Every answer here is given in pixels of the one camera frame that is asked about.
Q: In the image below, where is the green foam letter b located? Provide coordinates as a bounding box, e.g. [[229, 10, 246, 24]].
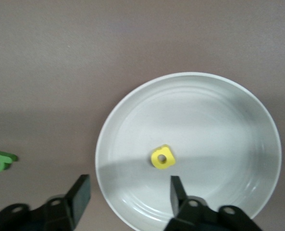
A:
[[0, 150, 18, 172]]

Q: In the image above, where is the beige brown plate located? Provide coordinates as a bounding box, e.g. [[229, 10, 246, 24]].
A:
[[95, 71, 284, 231]]

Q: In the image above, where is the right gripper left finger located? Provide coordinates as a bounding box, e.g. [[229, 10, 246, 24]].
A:
[[0, 174, 92, 231]]

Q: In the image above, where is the yellow foam letter a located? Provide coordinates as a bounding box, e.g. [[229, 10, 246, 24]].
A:
[[150, 143, 176, 170]]

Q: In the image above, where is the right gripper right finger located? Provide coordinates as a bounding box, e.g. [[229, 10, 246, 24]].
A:
[[165, 175, 262, 231]]

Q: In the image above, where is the brown table cover sheet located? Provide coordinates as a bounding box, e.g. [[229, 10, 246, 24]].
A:
[[0, 0, 285, 231]]

